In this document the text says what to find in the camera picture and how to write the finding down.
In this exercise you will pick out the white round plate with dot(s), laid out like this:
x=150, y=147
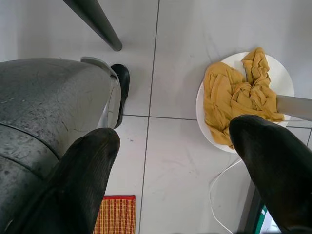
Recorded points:
x=282, y=75

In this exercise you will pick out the yellow crumpled cloth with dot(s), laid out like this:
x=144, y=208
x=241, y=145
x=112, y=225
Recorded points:
x=224, y=97

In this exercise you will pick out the black metal table leg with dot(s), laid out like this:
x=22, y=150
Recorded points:
x=97, y=19

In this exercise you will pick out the silver robot right leg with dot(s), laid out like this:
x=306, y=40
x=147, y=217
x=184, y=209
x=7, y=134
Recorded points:
x=48, y=97

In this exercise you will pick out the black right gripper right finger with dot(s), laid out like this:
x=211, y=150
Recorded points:
x=275, y=165

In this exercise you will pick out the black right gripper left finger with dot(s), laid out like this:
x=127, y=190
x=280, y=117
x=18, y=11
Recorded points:
x=73, y=185

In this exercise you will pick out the red printed box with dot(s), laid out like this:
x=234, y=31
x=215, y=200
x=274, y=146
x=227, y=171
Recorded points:
x=117, y=214

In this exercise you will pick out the black robot right foot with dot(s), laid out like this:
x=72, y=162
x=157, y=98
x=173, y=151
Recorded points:
x=123, y=80

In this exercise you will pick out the grey bar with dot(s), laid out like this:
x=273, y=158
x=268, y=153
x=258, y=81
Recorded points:
x=295, y=107

